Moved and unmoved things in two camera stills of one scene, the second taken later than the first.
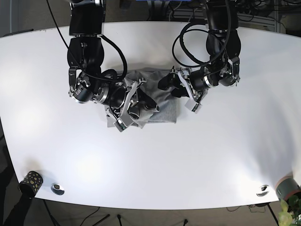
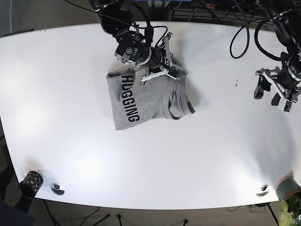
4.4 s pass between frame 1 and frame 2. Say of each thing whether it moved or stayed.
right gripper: moved
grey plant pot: stayed
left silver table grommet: stayed
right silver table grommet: stayed
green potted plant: stayed
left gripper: moved
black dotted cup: stayed
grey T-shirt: moved
